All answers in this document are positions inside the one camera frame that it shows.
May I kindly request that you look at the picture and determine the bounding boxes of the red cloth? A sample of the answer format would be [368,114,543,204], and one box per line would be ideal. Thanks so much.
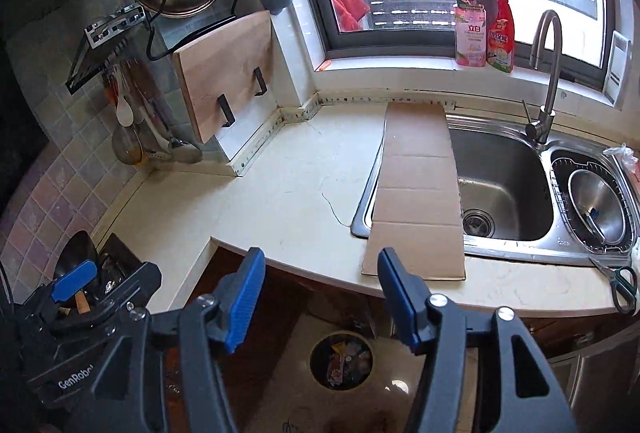
[327,0,371,32]

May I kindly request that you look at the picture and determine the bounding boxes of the stainless steel sink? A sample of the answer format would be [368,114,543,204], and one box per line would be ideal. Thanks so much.
[350,113,640,264]

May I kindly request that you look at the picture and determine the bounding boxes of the round trash bin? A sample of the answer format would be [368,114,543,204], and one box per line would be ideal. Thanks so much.
[309,330,381,390]

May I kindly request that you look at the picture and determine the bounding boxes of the red spray bottle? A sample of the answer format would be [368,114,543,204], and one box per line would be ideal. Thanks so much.
[486,0,516,74]

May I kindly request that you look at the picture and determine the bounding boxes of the wooden cutting board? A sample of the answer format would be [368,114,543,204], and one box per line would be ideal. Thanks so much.
[172,10,275,144]

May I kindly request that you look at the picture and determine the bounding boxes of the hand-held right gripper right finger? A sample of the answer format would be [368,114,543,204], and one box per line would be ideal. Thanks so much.
[376,247,581,433]

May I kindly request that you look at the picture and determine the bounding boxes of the dark window frame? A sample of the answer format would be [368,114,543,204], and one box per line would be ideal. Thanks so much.
[282,0,626,88]

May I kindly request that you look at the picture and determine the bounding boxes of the brown cardboard sheet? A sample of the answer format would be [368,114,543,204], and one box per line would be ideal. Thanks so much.
[361,103,467,281]

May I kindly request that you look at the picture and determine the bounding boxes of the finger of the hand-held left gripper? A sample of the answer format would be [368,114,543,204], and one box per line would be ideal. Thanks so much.
[15,259,98,325]
[60,261,163,329]

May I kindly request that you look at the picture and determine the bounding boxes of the steel ladle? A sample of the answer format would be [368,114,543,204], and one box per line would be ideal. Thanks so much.
[111,125,146,166]

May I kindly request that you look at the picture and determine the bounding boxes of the black wok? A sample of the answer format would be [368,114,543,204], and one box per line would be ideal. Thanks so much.
[52,230,101,281]

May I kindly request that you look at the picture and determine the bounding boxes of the white rice paddle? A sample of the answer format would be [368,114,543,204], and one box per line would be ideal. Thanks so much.
[116,85,135,126]

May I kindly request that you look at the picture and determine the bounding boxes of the metal knife rack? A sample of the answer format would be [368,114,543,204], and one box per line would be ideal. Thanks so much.
[65,3,151,94]

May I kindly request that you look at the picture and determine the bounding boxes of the clear plastic bag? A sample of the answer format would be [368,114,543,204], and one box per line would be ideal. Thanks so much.
[602,143,640,186]

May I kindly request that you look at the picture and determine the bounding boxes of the brown base cabinet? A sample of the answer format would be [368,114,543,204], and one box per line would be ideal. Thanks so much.
[165,245,640,433]

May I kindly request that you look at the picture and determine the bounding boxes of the white backsplash panel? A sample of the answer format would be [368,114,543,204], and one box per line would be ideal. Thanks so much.
[216,90,286,178]

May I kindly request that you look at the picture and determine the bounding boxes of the steel bowl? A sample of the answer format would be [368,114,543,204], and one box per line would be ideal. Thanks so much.
[567,169,627,245]

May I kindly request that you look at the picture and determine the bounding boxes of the white plastic holder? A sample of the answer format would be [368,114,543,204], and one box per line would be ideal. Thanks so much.
[604,32,632,104]

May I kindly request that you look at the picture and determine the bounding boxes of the steel kitchen faucet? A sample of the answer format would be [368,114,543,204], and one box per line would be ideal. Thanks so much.
[522,10,563,144]

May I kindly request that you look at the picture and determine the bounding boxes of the black handled scissors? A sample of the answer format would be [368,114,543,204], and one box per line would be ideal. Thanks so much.
[589,257,638,315]

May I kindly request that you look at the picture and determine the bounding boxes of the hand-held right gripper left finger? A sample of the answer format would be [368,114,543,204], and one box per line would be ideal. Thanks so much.
[87,247,267,433]

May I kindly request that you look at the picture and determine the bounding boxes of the pink dish soap bottle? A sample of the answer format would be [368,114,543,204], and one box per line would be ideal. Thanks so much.
[454,0,487,68]

